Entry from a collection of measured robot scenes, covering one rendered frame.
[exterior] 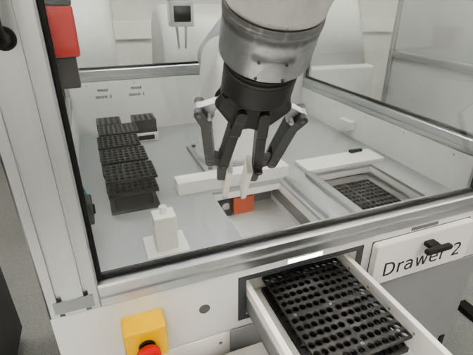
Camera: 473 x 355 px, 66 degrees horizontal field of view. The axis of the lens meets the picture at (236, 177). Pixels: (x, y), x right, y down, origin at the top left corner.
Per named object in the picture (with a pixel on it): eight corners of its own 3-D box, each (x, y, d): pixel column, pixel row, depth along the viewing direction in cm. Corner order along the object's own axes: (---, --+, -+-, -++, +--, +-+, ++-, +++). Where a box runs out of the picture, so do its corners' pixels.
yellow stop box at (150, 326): (170, 356, 65) (167, 327, 62) (129, 370, 63) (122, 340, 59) (165, 334, 69) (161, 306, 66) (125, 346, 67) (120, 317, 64)
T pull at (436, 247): (452, 249, 83) (454, 244, 82) (427, 256, 80) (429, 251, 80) (439, 240, 86) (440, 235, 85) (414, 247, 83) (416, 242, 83)
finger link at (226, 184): (233, 170, 48) (227, 170, 48) (227, 198, 54) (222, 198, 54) (231, 153, 50) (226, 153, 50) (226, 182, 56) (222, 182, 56)
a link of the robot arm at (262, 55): (338, 38, 29) (314, 94, 34) (317, -21, 34) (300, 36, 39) (223, 27, 28) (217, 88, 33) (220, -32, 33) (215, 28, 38)
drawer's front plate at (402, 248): (464, 257, 93) (476, 220, 88) (370, 286, 84) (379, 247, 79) (457, 253, 94) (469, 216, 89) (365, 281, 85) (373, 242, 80)
